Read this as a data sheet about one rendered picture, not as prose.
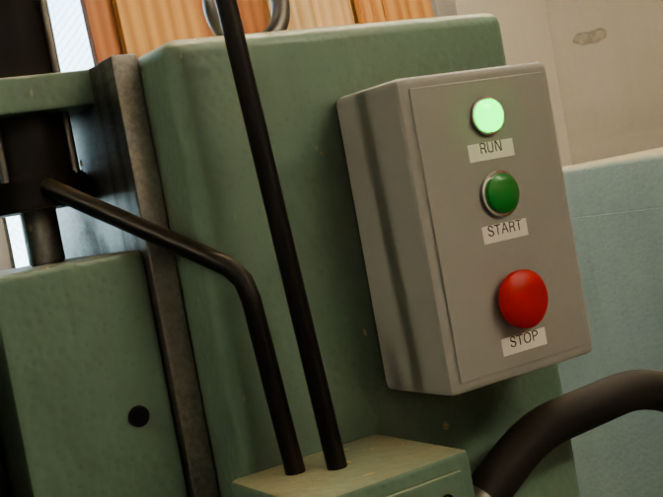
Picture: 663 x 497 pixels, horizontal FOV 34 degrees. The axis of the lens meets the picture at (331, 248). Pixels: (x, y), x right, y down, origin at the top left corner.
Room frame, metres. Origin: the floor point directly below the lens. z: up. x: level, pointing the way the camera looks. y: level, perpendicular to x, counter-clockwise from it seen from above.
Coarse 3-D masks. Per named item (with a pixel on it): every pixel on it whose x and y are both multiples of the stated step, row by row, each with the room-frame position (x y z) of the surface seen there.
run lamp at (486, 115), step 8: (480, 104) 0.55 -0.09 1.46; (488, 104) 0.55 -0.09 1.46; (496, 104) 0.55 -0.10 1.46; (472, 112) 0.55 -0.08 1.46; (480, 112) 0.55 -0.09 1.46; (488, 112) 0.55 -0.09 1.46; (496, 112) 0.55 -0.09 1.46; (472, 120) 0.55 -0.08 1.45; (480, 120) 0.55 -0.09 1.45; (488, 120) 0.55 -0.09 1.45; (496, 120) 0.55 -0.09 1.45; (480, 128) 0.55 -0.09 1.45; (488, 128) 0.55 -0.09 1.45; (496, 128) 0.55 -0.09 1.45
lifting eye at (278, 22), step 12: (204, 0) 0.67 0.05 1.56; (276, 0) 0.69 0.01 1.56; (288, 0) 0.70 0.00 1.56; (204, 12) 0.67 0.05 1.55; (216, 12) 0.67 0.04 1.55; (276, 12) 0.69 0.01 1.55; (288, 12) 0.69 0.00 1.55; (216, 24) 0.67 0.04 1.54; (276, 24) 0.69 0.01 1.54; (288, 24) 0.70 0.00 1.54
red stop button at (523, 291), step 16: (512, 272) 0.55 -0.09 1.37; (528, 272) 0.55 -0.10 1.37; (512, 288) 0.54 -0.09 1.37; (528, 288) 0.54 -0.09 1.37; (544, 288) 0.55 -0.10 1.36; (512, 304) 0.54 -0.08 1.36; (528, 304) 0.54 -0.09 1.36; (544, 304) 0.55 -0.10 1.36; (512, 320) 0.54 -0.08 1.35; (528, 320) 0.54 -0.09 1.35
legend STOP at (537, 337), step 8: (544, 328) 0.56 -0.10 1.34; (512, 336) 0.55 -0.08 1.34; (520, 336) 0.55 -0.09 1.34; (528, 336) 0.56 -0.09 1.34; (536, 336) 0.56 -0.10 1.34; (544, 336) 0.56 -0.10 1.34; (504, 344) 0.55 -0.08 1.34; (512, 344) 0.55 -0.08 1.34; (520, 344) 0.55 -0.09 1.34; (528, 344) 0.55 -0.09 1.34; (536, 344) 0.56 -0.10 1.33; (504, 352) 0.55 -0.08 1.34; (512, 352) 0.55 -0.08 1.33
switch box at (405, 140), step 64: (384, 128) 0.54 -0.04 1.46; (448, 128) 0.54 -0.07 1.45; (512, 128) 0.56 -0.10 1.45; (384, 192) 0.55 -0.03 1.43; (448, 192) 0.54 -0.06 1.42; (384, 256) 0.56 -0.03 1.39; (448, 256) 0.53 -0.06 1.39; (512, 256) 0.55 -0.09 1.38; (576, 256) 0.58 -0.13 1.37; (384, 320) 0.57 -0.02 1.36; (448, 320) 0.53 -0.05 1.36; (576, 320) 0.57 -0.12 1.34; (448, 384) 0.53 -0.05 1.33
